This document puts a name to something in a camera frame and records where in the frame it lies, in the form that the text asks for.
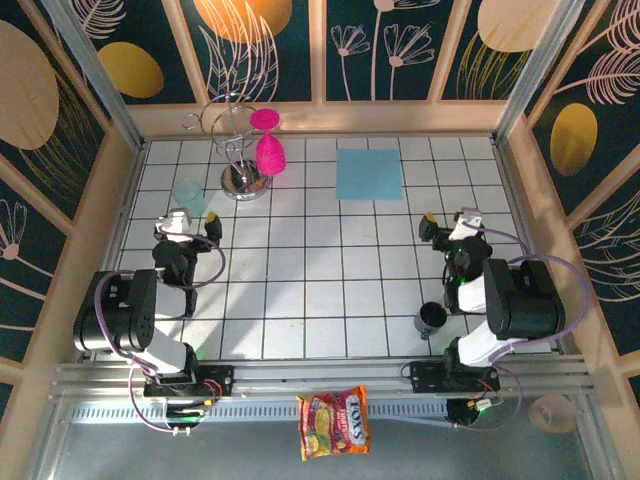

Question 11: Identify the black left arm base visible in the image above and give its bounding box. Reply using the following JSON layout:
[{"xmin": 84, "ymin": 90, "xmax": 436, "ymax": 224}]
[{"xmin": 142, "ymin": 363, "xmax": 236, "ymax": 399}]

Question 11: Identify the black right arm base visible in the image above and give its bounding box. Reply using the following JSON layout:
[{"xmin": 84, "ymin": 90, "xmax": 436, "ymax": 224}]
[{"xmin": 408, "ymin": 359, "xmax": 501, "ymax": 396}]

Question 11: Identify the translucent teal plastic cup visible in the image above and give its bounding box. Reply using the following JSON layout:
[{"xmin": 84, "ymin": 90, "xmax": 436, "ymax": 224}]
[{"xmin": 171, "ymin": 178, "xmax": 209, "ymax": 219}]

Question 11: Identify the dark metal mug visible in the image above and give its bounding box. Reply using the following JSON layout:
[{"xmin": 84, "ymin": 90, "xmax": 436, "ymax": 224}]
[{"xmin": 412, "ymin": 301, "xmax": 450, "ymax": 341}]

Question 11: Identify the pink wine glass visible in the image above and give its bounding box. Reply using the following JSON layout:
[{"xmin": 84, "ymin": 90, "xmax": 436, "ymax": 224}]
[{"xmin": 248, "ymin": 107, "xmax": 288, "ymax": 177}]

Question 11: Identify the small black electronics module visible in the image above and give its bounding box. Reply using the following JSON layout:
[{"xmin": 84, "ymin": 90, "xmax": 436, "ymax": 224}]
[
  {"xmin": 166, "ymin": 398, "xmax": 222, "ymax": 425},
  {"xmin": 446, "ymin": 394, "xmax": 504, "ymax": 429}
]

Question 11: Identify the orange candy bag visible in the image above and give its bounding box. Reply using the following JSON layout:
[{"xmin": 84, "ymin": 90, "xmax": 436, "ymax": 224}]
[{"xmin": 295, "ymin": 383, "xmax": 372, "ymax": 462}]

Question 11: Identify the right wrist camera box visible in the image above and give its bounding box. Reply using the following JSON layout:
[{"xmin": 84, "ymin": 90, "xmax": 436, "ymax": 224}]
[{"xmin": 451, "ymin": 208, "xmax": 484, "ymax": 242}]

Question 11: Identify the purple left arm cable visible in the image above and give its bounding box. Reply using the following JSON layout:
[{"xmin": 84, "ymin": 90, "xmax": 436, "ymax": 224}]
[{"xmin": 93, "ymin": 227, "xmax": 227, "ymax": 436}]

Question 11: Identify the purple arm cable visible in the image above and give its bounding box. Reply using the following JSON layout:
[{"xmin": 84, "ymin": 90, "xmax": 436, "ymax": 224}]
[
  {"xmin": 93, "ymin": 227, "xmax": 227, "ymax": 436},
  {"xmin": 464, "ymin": 224, "xmax": 589, "ymax": 431}
]

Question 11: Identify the chrome wire glass rack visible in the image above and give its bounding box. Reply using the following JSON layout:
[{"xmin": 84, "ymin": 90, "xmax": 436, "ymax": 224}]
[{"xmin": 182, "ymin": 89, "xmax": 271, "ymax": 202}]

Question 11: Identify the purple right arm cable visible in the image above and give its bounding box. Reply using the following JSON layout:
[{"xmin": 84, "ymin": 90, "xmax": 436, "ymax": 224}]
[{"xmin": 464, "ymin": 224, "xmax": 589, "ymax": 431}]

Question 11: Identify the aluminium mounting rail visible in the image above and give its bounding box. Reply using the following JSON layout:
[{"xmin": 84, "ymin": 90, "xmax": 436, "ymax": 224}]
[{"xmin": 49, "ymin": 355, "xmax": 596, "ymax": 399}]

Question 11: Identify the perforated grey cable duct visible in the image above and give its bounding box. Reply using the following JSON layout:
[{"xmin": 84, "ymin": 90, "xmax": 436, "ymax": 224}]
[{"xmin": 69, "ymin": 402, "xmax": 451, "ymax": 425}]

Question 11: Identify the aluminium frame post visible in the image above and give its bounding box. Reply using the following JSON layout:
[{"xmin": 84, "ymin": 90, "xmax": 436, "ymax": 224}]
[
  {"xmin": 492, "ymin": 0, "xmax": 586, "ymax": 146},
  {"xmin": 42, "ymin": 0, "xmax": 146, "ymax": 151}
]

